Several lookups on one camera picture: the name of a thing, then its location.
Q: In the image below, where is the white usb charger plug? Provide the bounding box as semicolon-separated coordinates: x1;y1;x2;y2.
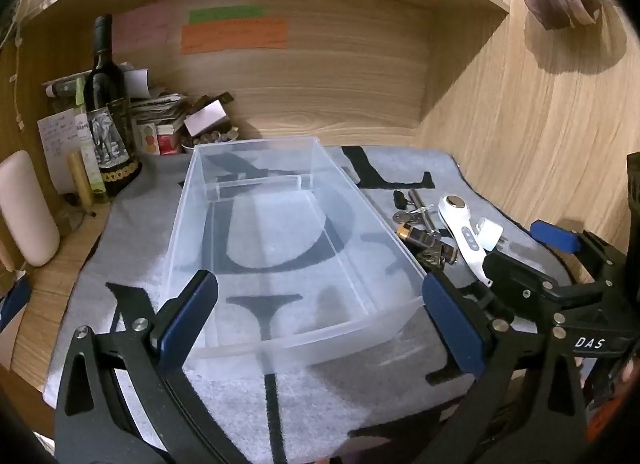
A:
476;217;504;251

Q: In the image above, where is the pink paper note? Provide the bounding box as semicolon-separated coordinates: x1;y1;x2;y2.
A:
113;3;169;53

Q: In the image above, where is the black gold rectangular lighter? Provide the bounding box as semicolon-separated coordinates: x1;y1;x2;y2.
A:
396;224;451;249

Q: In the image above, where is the dark wine bottle elephant label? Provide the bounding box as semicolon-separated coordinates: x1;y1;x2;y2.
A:
84;14;142;198

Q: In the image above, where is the orange paper note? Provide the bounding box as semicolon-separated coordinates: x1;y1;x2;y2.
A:
180;17;288;55

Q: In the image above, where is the grey mat with black letters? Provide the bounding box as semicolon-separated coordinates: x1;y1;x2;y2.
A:
43;144;574;464

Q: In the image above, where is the fruit picture card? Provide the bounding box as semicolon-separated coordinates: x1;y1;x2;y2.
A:
137;124;160;156

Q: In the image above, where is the stack of books and papers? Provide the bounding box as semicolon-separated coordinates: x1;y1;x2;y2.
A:
131;93;190;156

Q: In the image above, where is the white small box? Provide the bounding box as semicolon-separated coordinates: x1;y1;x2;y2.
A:
184;100;228;137

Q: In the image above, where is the white handwritten note card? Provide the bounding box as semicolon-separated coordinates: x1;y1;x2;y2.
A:
37;109;79;195

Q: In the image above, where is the white cylindrical speaker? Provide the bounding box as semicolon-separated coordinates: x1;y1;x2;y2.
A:
1;150;61;268

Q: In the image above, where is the beige lip balm tube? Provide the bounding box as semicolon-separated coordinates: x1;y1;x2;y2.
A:
67;150;94;215

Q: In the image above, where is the bowl of stones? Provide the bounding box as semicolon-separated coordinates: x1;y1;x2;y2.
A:
180;127;240;153

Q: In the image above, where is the white handheld massager device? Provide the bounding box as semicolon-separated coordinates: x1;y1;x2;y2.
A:
438;194;492;287

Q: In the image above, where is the clear plastic storage bin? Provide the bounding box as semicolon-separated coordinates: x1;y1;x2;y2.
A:
162;138;424;380

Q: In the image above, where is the silver metal tube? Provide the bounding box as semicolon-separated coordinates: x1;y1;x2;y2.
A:
408;189;436;233

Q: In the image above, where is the green paper note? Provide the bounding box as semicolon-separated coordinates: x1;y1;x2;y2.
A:
189;5;264;25

